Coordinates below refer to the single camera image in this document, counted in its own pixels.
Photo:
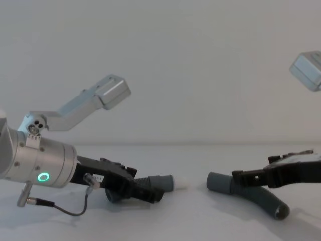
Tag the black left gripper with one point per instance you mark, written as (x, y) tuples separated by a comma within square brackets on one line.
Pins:
[(110, 170)]

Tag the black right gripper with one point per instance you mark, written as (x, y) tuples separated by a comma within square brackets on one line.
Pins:
[(293, 170)]

